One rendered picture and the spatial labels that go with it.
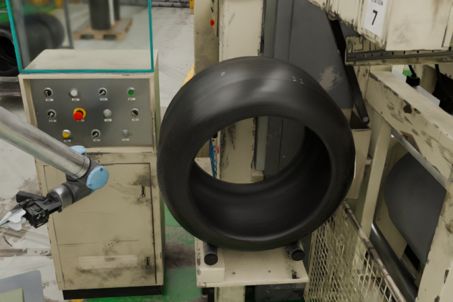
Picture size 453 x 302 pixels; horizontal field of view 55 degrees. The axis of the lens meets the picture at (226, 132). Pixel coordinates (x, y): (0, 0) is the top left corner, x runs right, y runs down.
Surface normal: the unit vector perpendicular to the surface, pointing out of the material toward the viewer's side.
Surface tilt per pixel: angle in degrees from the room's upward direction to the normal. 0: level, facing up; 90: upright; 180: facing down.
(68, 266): 90
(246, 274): 0
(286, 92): 43
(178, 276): 0
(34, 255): 0
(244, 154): 90
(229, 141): 90
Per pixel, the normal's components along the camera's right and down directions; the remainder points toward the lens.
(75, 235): 0.10, 0.43
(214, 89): -0.40, -0.64
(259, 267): 0.03, -0.90
